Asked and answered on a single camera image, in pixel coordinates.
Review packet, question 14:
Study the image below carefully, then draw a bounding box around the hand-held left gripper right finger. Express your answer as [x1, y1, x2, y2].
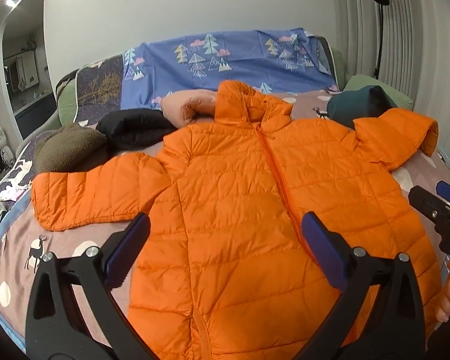
[301, 211, 425, 360]

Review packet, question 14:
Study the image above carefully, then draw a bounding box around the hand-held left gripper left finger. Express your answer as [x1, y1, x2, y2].
[25, 212, 152, 360]

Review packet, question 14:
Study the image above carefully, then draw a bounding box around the orange puffer jacket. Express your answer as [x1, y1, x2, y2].
[31, 80, 444, 360]

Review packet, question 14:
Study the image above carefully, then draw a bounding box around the pink deer-print bed sheet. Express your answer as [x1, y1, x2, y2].
[0, 90, 450, 360]

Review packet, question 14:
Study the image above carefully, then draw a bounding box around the brown fleece garment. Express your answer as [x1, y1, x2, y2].
[34, 123, 111, 175]

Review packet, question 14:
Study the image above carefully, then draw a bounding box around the dark teal garment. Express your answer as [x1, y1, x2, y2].
[327, 85, 398, 130]

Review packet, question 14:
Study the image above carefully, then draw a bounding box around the black puffer jacket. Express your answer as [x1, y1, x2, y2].
[96, 108, 179, 151]

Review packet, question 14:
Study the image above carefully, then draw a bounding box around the green pillow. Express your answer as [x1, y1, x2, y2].
[341, 75, 415, 111]

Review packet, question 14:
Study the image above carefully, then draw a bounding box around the pink quilted jacket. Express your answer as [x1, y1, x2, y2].
[161, 89, 220, 128]

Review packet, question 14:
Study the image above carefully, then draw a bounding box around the green sofa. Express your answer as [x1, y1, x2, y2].
[55, 45, 347, 126]

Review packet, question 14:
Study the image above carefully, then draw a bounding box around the white cat figurine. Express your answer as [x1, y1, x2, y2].
[0, 123, 16, 167]

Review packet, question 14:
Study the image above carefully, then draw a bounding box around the blue tree-print sheet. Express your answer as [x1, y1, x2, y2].
[121, 27, 340, 111]

